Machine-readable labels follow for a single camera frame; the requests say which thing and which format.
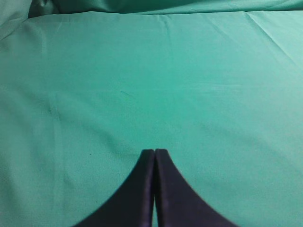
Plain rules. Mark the green cloth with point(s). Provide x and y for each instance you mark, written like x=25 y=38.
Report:
x=85 y=85

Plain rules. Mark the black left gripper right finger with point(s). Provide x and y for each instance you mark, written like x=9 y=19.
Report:
x=177 y=204

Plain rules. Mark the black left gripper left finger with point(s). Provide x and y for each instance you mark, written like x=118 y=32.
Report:
x=132 y=204

